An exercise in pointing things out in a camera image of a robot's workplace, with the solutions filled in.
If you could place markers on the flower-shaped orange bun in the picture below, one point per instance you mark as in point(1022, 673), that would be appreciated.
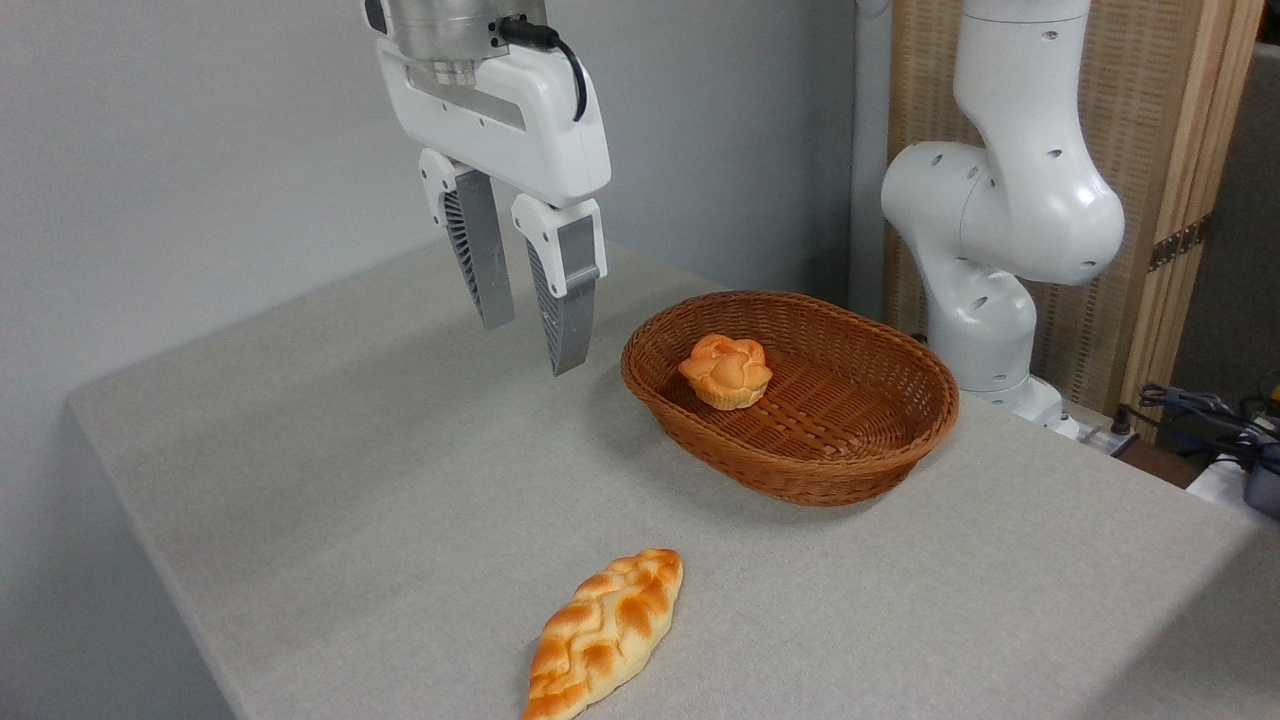
point(725, 372)

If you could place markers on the braided golden bread loaf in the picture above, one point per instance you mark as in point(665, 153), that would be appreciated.
point(605, 630)

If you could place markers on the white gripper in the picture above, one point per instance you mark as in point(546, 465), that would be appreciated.
point(540, 130)

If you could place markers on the brown wicker oval basket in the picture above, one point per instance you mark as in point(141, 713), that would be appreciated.
point(850, 440)

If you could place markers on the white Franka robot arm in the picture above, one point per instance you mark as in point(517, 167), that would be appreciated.
point(1010, 200)

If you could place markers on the brass screen hinge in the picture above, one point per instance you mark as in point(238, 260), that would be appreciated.
point(1180, 243)

